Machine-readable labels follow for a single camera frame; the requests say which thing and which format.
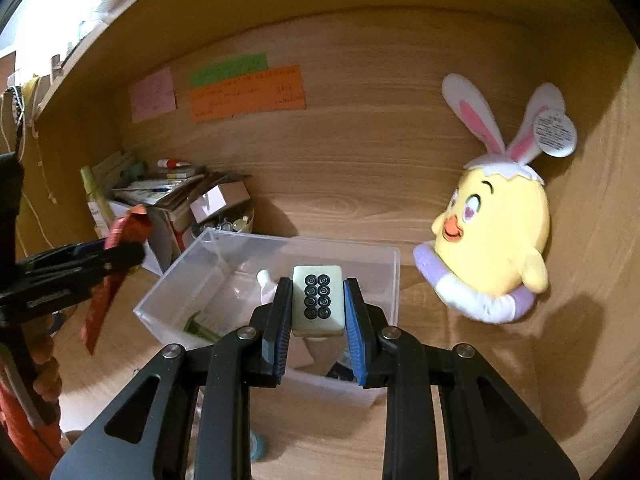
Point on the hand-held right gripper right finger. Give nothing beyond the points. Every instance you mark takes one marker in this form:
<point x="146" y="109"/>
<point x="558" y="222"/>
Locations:
<point x="354" y="332"/>

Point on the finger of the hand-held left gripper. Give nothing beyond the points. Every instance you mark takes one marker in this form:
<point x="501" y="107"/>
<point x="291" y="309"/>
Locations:
<point x="117" y="257"/>
<point x="60" y="252"/>

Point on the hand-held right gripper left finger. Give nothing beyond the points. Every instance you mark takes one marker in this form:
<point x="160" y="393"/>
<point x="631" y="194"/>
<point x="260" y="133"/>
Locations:
<point x="281" y="332"/>

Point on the red packet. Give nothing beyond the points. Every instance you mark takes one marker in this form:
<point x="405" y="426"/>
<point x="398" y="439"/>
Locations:
<point x="127" y="227"/>

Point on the cream mahjong tile black circles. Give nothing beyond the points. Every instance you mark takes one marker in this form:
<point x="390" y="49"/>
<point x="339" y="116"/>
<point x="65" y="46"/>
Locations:
<point x="318" y="300"/>

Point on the clear plastic storage box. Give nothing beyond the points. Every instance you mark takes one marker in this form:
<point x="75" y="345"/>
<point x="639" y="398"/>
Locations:
<point x="220" y="270"/>

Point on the person's left hand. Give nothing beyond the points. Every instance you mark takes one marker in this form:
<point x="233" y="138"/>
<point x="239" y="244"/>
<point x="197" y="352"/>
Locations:
<point x="47" y="365"/>

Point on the white cardboard box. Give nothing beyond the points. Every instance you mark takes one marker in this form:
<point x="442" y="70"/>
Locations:
<point x="150" y="240"/>

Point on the small white bottle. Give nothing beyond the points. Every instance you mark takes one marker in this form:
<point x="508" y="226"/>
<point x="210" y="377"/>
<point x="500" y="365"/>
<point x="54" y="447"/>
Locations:
<point x="266" y="285"/>

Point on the yellow-green slim bottle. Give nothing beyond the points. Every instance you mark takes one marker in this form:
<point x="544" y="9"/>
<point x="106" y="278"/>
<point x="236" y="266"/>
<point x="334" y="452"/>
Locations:
<point x="95" y="200"/>

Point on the cardboard box of clutter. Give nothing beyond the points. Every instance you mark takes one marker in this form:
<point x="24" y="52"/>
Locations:
<point x="170" y="185"/>

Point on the white red glue stick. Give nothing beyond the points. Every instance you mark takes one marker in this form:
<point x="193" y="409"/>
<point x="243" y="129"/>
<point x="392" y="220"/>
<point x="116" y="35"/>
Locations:
<point x="172" y="163"/>

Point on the teal tape roll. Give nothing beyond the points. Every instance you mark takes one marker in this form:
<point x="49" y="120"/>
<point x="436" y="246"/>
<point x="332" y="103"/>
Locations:
<point x="259" y="445"/>

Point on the bowl of small trinkets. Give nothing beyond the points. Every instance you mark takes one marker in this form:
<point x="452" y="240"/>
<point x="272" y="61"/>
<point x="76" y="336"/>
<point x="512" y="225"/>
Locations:
<point x="227" y="222"/>

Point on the small brown cardboard box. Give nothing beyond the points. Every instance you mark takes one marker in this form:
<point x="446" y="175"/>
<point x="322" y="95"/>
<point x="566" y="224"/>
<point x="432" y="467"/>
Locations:
<point x="220" y="200"/>

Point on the pink paper note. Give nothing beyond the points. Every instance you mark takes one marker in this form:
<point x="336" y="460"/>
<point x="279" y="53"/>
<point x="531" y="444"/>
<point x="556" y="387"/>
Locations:
<point x="153" y="95"/>

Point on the yellow chick plush bunny ears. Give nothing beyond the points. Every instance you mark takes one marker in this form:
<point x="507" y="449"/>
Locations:
<point x="495" y="240"/>

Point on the orange paper note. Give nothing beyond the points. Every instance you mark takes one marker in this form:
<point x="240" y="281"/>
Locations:
<point x="247" y="97"/>

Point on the green paper note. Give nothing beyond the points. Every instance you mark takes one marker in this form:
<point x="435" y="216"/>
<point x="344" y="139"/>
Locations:
<point x="227" y="69"/>

